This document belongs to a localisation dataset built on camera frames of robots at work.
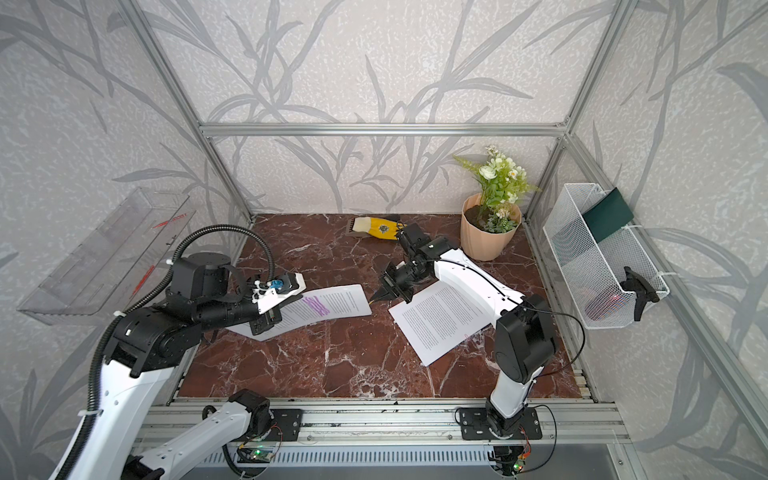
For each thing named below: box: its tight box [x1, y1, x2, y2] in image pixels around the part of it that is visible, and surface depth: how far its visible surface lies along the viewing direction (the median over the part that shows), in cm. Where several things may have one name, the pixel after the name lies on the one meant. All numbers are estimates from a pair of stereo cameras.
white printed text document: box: [388, 280, 492, 367], surface depth 93 cm
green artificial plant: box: [452, 145, 542, 233], surface depth 95 cm
